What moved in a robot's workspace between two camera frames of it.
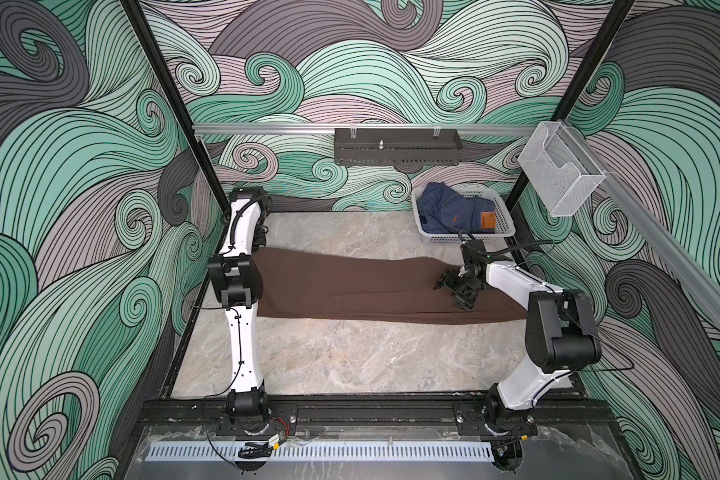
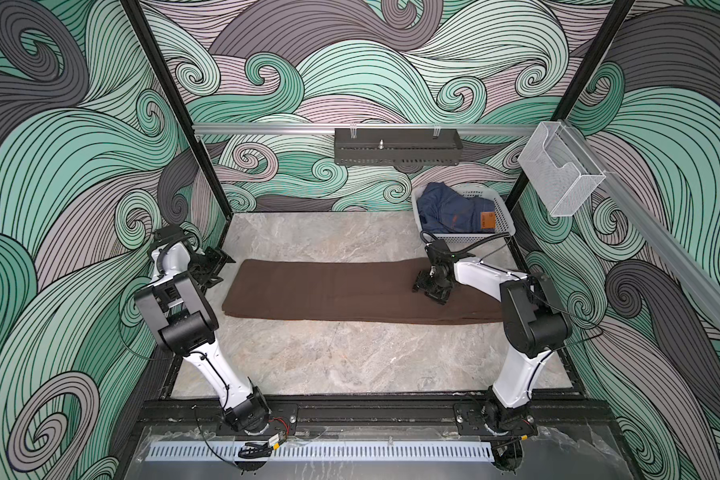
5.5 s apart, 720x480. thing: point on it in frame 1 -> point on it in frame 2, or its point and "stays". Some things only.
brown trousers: [300, 283] stays
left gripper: [259, 242] -> [217, 259]
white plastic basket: [504, 223] stays
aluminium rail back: [280, 129] stays
